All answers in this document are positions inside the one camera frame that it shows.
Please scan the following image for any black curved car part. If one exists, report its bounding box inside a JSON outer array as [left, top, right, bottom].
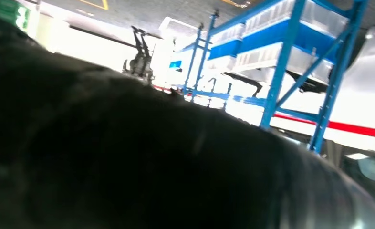
[[220, 72, 264, 98], [284, 70, 329, 94]]

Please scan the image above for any blue metal shelf rack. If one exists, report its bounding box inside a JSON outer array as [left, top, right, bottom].
[[182, 0, 370, 156]]

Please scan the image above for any black machine on stand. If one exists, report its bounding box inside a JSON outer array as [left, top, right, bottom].
[[122, 25, 156, 85]]

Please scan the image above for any translucent white plastic bin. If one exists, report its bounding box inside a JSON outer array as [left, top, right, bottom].
[[285, 47, 333, 84], [301, 0, 349, 39], [210, 22, 247, 45], [244, 0, 297, 35], [235, 42, 283, 73]]

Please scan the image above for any green sign board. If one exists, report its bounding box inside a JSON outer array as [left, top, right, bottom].
[[0, 0, 31, 32]]

